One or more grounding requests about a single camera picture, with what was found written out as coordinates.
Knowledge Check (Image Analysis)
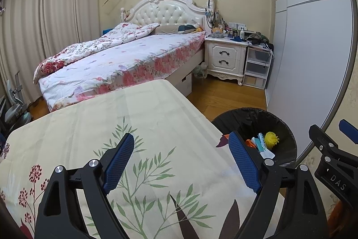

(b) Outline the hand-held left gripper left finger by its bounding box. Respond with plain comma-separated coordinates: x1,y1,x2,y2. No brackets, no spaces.
35,133,135,239

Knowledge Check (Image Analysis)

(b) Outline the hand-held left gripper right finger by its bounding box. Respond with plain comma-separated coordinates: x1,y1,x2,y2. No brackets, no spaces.
228,132,329,239

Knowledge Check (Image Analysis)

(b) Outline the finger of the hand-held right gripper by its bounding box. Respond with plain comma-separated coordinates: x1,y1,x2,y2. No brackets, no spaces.
308,124,341,157
339,119,358,144

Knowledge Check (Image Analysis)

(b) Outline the white tube with green print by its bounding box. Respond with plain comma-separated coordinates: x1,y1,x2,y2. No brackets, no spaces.
257,133,276,159

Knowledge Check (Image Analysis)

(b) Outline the yellow foam fruit net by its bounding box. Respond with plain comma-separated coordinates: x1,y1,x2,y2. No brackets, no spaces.
264,132,280,149

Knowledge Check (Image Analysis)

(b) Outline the bin with black liner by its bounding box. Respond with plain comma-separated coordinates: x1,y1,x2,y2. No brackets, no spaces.
211,107,297,168

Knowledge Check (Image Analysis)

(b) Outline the person's right forearm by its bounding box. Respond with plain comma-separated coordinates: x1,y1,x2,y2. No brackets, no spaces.
327,200,350,234

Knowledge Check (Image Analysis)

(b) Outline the beige floral tablecloth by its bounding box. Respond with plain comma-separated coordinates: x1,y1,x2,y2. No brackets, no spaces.
0,79,283,239

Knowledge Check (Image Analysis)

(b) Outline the white sliding wardrobe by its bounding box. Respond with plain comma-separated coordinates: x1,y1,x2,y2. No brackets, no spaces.
264,0,358,161

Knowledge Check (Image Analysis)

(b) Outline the clear plastic drawer unit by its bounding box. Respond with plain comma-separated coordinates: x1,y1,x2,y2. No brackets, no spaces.
242,44,273,90

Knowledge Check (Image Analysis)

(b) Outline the clear plastic bag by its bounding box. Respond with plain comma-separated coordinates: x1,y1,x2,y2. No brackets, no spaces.
193,64,208,79

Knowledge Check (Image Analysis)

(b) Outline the white nightstand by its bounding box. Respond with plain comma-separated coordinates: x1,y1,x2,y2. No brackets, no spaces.
204,37,249,86

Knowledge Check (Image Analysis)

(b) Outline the white tufted bed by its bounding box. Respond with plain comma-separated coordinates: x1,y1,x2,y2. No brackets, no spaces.
33,0,216,113

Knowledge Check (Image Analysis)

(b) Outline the grey office chair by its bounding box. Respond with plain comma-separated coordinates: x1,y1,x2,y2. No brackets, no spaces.
4,71,31,128

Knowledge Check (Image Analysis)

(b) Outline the floral quilt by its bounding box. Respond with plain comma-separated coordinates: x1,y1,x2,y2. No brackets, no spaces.
33,23,162,86

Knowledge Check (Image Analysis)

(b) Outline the cluster of small bottles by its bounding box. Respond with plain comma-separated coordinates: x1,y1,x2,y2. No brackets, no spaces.
211,19,271,45

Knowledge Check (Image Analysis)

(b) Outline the beige and teal pillow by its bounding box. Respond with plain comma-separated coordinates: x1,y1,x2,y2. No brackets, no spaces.
154,24,196,35

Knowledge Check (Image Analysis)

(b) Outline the beige curtain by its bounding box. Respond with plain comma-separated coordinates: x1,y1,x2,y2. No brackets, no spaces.
42,0,101,44
0,0,47,94

